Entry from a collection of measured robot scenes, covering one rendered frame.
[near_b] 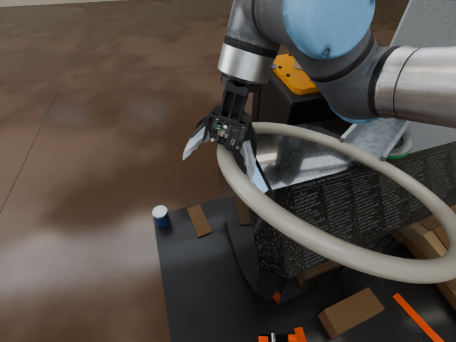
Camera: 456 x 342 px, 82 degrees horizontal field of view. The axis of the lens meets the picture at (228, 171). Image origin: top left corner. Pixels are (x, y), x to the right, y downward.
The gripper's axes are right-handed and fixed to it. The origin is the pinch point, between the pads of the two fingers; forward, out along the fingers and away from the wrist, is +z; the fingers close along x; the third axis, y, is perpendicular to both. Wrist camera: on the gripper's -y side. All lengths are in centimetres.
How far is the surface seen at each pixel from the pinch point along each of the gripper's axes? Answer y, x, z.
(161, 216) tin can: -80, -32, 92
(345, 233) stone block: -38, 54, 32
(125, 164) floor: -135, -86, 98
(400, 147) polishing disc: -57, 65, -3
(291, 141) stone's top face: -62, 24, 10
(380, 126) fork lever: -36, 43, -12
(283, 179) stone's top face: -40.3, 23.0, 18.0
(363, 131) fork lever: -32, 38, -10
